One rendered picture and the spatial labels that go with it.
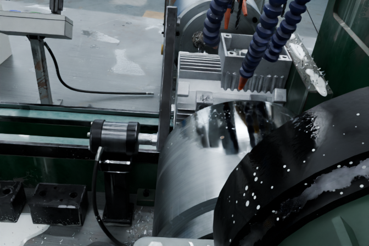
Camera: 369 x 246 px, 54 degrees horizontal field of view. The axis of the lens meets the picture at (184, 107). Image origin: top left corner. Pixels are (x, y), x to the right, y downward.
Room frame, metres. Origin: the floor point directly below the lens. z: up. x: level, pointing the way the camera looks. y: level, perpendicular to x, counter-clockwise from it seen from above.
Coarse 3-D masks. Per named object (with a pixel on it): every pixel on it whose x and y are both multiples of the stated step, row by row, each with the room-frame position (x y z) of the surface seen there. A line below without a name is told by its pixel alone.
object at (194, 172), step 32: (192, 128) 0.38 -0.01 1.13; (224, 128) 0.36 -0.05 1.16; (256, 128) 0.35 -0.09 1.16; (160, 160) 0.38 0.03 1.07; (192, 160) 0.32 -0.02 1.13; (224, 160) 0.30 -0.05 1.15; (160, 192) 0.31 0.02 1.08; (192, 192) 0.27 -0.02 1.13; (160, 224) 0.26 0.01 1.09; (192, 224) 0.24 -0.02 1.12
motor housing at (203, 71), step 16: (192, 64) 0.61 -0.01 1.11; (208, 64) 0.61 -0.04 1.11; (176, 80) 0.70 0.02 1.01; (192, 80) 0.59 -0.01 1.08; (208, 80) 0.59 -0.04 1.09; (176, 96) 0.57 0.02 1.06; (192, 96) 0.57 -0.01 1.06; (224, 96) 0.57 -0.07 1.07; (240, 96) 0.58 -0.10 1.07; (176, 112) 0.55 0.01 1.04; (192, 112) 0.55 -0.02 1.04
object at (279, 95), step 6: (180, 84) 0.56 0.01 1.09; (186, 84) 0.57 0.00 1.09; (180, 90) 0.56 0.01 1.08; (186, 90) 0.56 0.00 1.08; (276, 90) 0.57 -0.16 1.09; (282, 90) 0.58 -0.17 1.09; (180, 96) 0.56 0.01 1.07; (186, 96) 0.56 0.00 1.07; (276, 96) 0.57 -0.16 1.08; (282, 96) 0.57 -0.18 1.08; (276, 102) 0.57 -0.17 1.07; (282, 102) 0.56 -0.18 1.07
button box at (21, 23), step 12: (0, 12) 0.83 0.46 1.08; (12, 12) 0.83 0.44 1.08; (24, 12) 0.84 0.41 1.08; (0, 24) 0.81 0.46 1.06; (12, 24) 0.82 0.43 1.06; (24, 24) 0.82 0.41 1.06; (36, 24) 0.82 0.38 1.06; (48, 24) 0.83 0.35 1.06; (60, 24) 0.83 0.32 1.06; (72, 24) 0.89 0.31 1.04; (48, 36) 0.84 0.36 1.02; (60, 36) 0.83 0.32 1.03
